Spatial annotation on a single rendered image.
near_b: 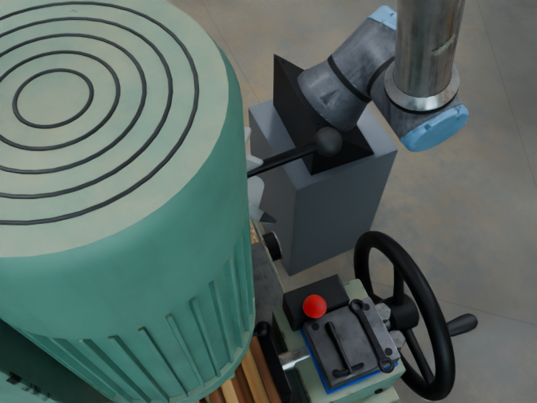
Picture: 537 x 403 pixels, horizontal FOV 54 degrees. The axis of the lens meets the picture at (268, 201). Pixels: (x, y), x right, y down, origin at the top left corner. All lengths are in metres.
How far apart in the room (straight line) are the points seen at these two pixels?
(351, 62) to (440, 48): 0.31
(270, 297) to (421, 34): 0.50
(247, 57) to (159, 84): 2.15
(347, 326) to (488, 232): 1.38
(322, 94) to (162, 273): 1.04
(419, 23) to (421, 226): 1.13
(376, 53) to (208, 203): 1.02
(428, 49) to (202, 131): 0.78
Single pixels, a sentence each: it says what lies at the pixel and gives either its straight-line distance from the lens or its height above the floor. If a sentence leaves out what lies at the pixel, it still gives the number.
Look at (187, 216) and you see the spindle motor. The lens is 0.23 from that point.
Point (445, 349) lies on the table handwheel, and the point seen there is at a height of 0.92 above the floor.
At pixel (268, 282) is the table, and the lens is 0.81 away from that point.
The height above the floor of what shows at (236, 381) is 0.95.
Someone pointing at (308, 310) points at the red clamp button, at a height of 1.02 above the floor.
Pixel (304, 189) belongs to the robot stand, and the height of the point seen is 0.54.
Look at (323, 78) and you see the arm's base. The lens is 1.28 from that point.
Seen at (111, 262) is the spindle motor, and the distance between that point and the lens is 0.22.
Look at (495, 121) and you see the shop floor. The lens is 2.34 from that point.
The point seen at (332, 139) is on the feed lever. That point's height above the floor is 1.17.
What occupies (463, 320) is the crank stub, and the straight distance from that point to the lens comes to 0.83.
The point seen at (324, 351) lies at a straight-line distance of 0.68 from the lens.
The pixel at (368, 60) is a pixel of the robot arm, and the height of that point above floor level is 0.81.
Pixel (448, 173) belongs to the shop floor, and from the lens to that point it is 2.12.
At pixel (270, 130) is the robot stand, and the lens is 1.42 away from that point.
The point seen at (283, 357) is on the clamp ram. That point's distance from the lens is 0.72.
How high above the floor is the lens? 1.65
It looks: 59 degrees down
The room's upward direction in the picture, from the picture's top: straight up
